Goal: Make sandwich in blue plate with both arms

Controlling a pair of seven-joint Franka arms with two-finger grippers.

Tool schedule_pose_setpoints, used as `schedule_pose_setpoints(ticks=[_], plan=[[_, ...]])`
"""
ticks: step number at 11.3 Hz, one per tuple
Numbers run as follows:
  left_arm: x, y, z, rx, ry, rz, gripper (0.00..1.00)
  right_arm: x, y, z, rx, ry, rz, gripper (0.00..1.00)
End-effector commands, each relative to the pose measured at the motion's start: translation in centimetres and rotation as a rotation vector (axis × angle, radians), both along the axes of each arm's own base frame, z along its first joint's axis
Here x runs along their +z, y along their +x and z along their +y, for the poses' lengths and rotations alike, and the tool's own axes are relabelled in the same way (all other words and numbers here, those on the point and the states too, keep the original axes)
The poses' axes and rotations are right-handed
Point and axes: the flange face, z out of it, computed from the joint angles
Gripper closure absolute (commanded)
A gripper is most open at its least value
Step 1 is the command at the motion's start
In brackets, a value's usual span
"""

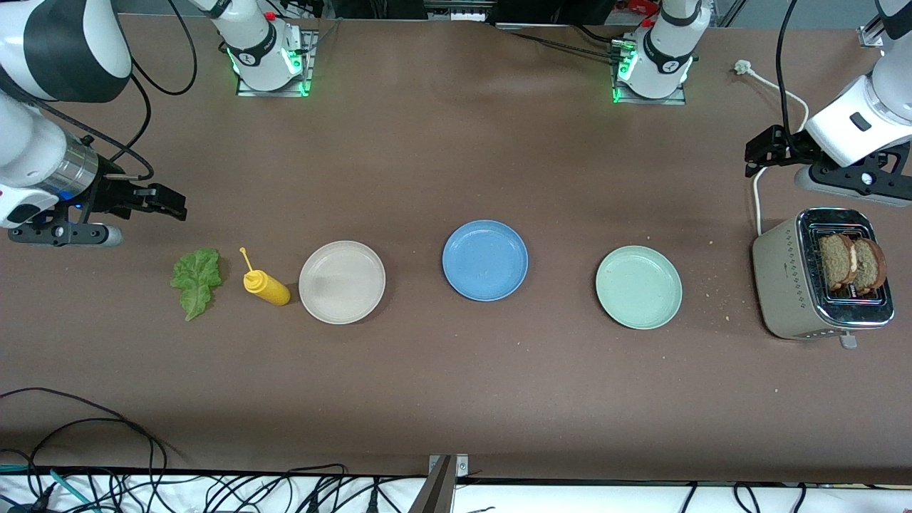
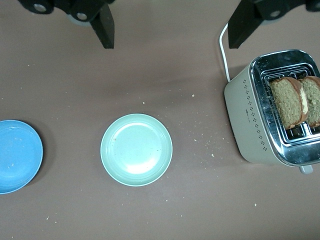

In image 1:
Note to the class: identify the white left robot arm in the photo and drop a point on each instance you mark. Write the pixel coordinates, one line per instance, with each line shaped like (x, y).
(666, 53)

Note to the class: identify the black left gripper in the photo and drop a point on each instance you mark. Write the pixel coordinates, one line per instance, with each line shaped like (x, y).
(789, 146)

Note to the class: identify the pale green plate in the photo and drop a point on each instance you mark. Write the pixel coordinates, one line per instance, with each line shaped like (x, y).
(638, 287)

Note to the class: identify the aluminium frame profile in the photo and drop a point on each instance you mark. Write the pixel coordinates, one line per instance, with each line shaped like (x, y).
(871, 35)

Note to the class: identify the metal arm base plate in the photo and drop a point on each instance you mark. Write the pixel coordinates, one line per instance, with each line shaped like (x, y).
(310, 57)
(673, 100)

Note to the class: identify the beige chrome toaster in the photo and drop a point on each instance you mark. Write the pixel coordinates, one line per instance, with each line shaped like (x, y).
(780, 285)

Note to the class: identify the cream plate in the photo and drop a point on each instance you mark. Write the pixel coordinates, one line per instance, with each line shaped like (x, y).
(342, 282)

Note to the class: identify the red snack package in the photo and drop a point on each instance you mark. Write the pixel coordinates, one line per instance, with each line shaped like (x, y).
(638, 6)

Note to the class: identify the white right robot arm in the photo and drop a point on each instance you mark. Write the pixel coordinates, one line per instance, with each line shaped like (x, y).
(28, 149)

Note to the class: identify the yellow squeeze bottle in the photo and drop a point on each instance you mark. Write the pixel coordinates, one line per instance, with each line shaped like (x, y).
(267, 287)

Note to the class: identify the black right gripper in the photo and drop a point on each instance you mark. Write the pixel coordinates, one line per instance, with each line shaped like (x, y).
(110, 192)

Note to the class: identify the blue plate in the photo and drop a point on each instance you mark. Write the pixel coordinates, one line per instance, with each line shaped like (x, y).
(484, 260)

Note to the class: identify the aluminium camera post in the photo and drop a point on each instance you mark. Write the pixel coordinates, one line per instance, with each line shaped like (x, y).
(436, 495)

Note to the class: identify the brown bread slice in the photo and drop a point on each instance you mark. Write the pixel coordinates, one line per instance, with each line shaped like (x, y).
(871, 267)
(832, 263)

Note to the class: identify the green lettuce leaf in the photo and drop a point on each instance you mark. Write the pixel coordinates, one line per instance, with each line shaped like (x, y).
(196, 281)

